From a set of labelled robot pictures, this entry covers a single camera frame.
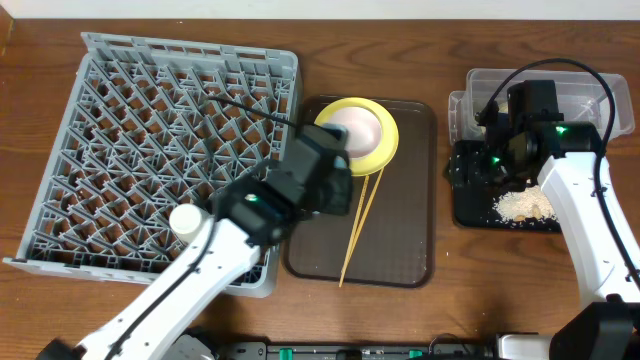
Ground wooden chopstick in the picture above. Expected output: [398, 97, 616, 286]
[351, 168, 385, 258]
[338, 175, 370, 288]

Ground white bowl with rice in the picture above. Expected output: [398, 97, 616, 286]
[329, 107, 382, 158]

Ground white paper cup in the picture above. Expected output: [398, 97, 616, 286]
[169, 204, 210, 244]

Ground light blue bowl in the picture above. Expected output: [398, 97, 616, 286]
[328, 124, 350, 169]

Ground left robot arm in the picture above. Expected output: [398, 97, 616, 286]
[38, 125, 353, 359]

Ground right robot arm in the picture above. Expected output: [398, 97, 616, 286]
[449, 79, 639, 359]

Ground black tray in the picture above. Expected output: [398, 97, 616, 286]
[446, 140, 561, 233]

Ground spilled rice pile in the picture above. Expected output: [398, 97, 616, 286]
[493, 185, 556, 222]

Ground yellow plate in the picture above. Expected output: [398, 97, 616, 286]
[314, 97, 399, 177]

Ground brown serving tray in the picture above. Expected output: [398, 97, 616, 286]
[281, 99, 437, 288]

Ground clear plastic bin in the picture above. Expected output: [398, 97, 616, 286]
[448, 68, 635, 144]

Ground grey plastic dish rack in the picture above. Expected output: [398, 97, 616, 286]
[7, 32, 302, 284]

